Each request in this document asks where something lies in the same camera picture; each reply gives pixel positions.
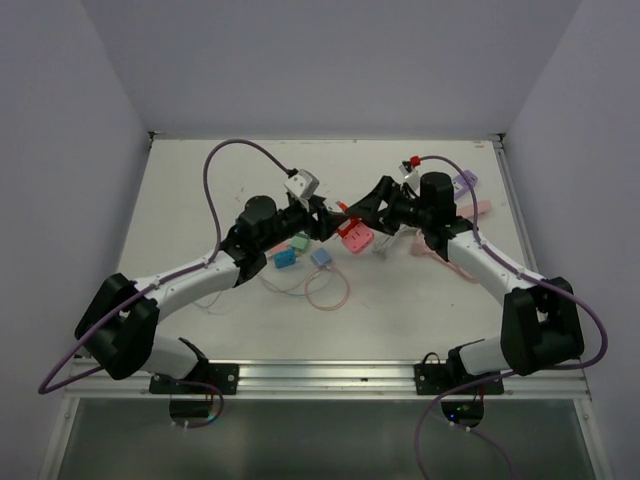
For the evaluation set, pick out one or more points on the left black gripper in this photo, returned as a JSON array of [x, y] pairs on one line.
[[327, 220]]

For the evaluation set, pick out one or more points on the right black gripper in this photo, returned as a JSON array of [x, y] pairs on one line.
[[368, 208]]

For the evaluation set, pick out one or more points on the green usb charger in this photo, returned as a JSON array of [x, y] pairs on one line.
[[300, 242]]

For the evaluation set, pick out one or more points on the light blue usb charger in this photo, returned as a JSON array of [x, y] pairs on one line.
[[321, 258]]

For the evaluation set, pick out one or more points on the salmon pink plug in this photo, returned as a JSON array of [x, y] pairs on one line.
[[279, 248]]

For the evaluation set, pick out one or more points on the blue plug adapter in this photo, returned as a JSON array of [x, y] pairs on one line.
[[285, 258]]

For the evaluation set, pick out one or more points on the orange cube socket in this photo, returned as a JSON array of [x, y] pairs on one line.
[[346, 227]]

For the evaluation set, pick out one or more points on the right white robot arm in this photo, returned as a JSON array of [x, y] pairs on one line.
[[540, 326]]

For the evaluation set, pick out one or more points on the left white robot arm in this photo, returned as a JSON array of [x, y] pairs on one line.
[[119, 328]]

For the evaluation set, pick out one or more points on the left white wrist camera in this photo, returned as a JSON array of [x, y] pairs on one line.
[[302, 185]]

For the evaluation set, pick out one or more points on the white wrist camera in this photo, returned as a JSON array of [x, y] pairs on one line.
[[302, 185], [408, 169]]

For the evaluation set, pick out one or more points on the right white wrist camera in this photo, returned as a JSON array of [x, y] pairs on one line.
[[408, 169]]

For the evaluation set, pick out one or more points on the aluminium mounting rail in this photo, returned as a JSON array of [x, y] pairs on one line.
[[329, 380]]

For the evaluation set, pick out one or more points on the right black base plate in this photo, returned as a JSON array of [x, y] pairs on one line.
[[433, 376]]

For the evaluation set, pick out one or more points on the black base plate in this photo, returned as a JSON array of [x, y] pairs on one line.
[[210, 377], [433, 376]]

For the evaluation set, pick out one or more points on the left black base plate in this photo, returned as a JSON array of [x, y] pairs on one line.
[[210, 377]]

